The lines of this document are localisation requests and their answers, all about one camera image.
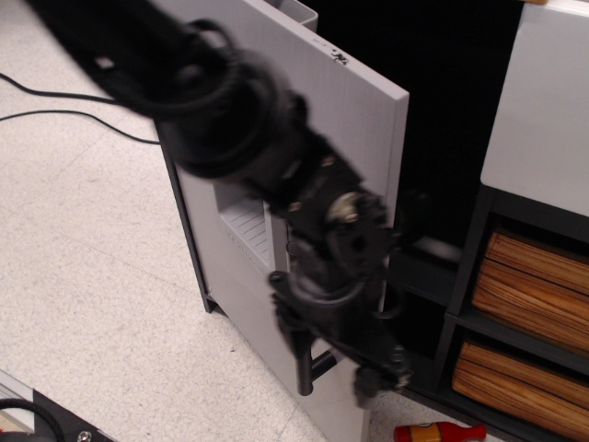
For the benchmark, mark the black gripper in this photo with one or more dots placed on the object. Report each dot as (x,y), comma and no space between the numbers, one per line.
(344,319)

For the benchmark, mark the grey toy fridge door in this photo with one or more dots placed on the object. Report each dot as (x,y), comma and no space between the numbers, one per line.
(362,114)

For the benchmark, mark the black bar door handle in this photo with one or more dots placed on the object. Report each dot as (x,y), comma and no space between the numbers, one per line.
(308,368)

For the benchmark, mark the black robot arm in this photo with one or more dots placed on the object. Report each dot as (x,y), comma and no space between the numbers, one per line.
(226,115)

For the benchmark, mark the dark grey fridge cabinet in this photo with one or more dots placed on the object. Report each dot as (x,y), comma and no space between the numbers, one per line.
(451,57)

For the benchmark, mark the red toy ketchup bottle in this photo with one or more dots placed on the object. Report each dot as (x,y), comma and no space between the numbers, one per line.
(439,432)

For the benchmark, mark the grey water dispenser panel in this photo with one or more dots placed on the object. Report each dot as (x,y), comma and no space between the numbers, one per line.
(259,235)

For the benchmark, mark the lower wooden basket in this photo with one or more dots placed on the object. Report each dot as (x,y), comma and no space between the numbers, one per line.
(524,390)

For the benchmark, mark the wooden basket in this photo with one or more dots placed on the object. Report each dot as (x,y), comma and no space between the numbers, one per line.
(537,284)
(524,390)

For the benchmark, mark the upper wooden basket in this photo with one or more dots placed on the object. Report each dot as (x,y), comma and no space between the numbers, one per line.
(537,284)

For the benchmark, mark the wooden countertop edge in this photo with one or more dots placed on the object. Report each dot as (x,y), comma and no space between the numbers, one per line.
(535,2)

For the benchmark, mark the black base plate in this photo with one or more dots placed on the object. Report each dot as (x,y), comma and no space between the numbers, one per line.
(74,427)

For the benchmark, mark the aluminium rail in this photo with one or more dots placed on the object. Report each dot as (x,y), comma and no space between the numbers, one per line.
(12,388)

